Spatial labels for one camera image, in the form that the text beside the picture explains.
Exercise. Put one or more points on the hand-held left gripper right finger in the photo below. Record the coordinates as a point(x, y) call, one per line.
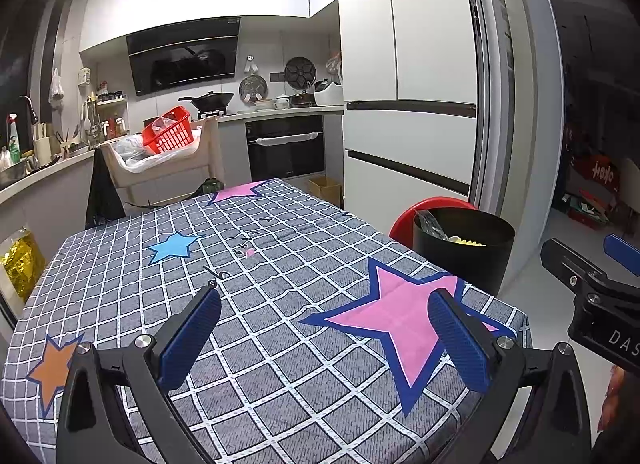
point(457, 339)

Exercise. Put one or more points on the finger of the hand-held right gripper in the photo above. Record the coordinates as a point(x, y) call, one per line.
point(570, 264)
point(625, 254)

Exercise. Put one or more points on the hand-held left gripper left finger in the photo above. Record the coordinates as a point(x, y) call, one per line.
point(192, 329)

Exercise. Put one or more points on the black trash bin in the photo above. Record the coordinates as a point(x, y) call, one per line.
point(465, 269)

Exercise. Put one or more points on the person's right forearm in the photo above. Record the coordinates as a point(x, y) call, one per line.
point(622, 404)

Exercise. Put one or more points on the red printed boxes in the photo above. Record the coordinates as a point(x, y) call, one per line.
point(600, 179)

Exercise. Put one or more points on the grey checked star tablecloth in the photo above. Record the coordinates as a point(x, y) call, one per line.
point(280, 344)

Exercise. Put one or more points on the red stool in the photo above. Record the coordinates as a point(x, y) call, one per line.
point(405, 224)

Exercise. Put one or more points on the dark green bag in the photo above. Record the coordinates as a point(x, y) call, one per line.
point(207, 187)

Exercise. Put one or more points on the beige wooden chair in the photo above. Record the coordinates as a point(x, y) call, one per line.
point(165, 179)

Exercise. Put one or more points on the black cloth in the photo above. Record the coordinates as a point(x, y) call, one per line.
point(102, 194)

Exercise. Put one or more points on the gold foil bag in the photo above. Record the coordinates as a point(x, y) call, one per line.
point(22, 264)

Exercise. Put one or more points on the large white plastic bag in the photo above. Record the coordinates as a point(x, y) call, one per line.
point(130, 149)

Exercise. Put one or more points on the small brown cardboard box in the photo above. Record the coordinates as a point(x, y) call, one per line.
point(325, 191)

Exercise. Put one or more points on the white kitchen counter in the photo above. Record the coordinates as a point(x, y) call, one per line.
point(55, 194)

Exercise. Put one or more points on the black built-in oven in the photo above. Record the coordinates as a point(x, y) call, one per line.
point(285, 159)

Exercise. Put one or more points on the red plastic basket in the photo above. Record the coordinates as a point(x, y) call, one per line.
point(167, 134)

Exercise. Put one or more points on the spice rack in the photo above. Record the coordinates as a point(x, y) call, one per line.
point(107, 119)

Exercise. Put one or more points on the black wok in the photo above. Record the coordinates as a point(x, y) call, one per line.
point(207, 100)

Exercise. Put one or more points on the steel sink basin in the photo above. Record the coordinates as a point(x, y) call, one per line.
point(17, 171)

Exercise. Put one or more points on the utensil holder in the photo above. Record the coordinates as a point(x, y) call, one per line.
point(42, 146)

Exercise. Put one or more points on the small white pot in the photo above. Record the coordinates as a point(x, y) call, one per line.
point(282, 103)

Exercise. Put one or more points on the steel pot lid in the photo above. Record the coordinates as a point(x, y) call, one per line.
point(251, 88)

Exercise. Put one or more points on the black pan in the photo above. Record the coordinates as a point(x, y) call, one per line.
point(302, 100)

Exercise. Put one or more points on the spray bottle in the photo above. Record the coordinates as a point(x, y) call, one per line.
point(13, 141)

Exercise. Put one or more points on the black kitchen faucet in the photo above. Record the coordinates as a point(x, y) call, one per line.
point(32, 111)

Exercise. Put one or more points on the black range hood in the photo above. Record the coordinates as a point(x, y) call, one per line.
point(182, 59)

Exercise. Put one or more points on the white rice cooker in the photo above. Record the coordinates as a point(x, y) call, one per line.
point(329, 93)

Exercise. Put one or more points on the small white plastic bag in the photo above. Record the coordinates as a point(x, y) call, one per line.
point(56, 89)

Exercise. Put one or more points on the white refrigerator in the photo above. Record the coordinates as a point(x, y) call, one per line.
point(400, 44)

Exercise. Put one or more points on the round black steamer rack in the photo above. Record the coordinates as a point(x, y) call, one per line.
point(300, 71)

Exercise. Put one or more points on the white wall hook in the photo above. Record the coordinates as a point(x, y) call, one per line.
point(250, 65)

